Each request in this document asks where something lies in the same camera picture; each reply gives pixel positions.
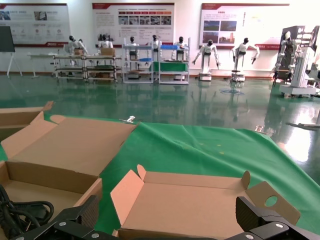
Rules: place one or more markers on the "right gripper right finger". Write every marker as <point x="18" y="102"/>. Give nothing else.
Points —
<point x="262" y="225"/>

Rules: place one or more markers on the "white shelf rack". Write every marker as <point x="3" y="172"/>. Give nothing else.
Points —
<point x="124" y="65"/>

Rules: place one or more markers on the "green table cloth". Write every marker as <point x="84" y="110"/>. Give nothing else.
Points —
<point x="200" y="150"/>

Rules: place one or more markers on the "white humanoid robot on pedestal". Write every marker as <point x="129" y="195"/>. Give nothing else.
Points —
<point x="243" y="57"/>
<point x="207" y="60"/>

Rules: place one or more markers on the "red-trimmed wall poster board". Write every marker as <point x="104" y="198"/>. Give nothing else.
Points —
<point x="250" y="25"/>
<point x="140" y="15"/>
<point x="37" y="25"/>

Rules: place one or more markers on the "dark board on stand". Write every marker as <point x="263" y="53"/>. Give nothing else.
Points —
<point x="6" y="40"/>

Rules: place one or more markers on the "grey tall humanoid robot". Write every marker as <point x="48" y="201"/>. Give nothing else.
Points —
<point x="287" y="47"/>

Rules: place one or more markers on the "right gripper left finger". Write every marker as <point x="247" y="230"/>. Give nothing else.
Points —
<point x="70" y="222"/>

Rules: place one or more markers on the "small brown carton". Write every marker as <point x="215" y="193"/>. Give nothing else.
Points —
<point x="78" y="52"/>

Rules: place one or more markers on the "silver binder clip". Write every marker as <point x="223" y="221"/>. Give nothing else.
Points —
<point x="260" y="128"/>
<point x="128" y="119"/>

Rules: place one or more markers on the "blue tray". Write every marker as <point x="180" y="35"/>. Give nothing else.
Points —
<point x="146" y="59"/>

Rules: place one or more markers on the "grey flat board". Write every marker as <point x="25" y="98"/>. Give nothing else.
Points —
<point x="305" y="125"/>

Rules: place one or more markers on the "flat open cardboard box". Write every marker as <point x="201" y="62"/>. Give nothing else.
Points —
<point x="187" y="205"/>
<point x="70" y="145"/>

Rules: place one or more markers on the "blue bin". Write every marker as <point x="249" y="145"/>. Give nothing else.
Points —
<point x="167" y="47"/>

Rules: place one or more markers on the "large white robot machine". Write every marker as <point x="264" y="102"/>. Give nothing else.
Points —
<point x="302" y="67"/>

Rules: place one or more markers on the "white frame table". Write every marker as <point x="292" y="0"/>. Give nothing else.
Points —
<point x="41" y="55"/>

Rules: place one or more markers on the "white rack with green cloth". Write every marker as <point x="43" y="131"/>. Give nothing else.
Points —
<point x="172" y="67"/>

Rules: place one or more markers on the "metal pipe rack table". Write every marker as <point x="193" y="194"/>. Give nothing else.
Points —
<point x="70" y="57"/>
<point x="102" y="57"/>

